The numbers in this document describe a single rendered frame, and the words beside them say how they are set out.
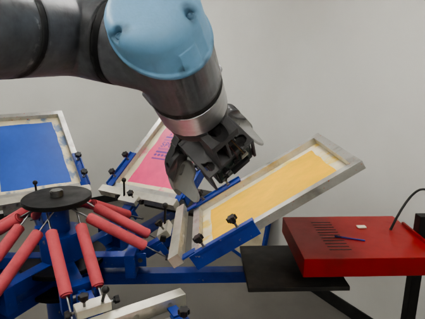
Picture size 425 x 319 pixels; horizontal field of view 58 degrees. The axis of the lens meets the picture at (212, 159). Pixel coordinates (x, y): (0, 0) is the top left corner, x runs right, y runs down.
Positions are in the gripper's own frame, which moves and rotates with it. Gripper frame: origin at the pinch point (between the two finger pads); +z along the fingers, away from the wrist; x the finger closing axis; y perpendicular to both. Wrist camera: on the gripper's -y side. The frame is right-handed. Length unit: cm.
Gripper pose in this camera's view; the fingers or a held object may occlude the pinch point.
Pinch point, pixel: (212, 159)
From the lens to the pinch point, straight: 60.9
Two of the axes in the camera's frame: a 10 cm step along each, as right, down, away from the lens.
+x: 7.5, -6.5, 1.1
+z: 1.7, 3.6, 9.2
